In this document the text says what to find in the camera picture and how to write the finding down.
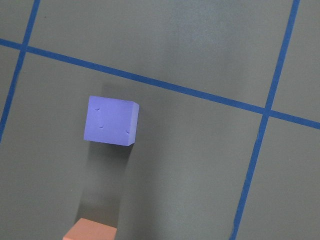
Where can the purple foam block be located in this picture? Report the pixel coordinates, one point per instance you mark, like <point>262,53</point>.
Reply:
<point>111,121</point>

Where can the orange foam block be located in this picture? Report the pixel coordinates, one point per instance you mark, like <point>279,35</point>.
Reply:
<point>85,229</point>

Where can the brown paper table cover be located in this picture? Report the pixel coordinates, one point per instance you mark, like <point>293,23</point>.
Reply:
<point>227,144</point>

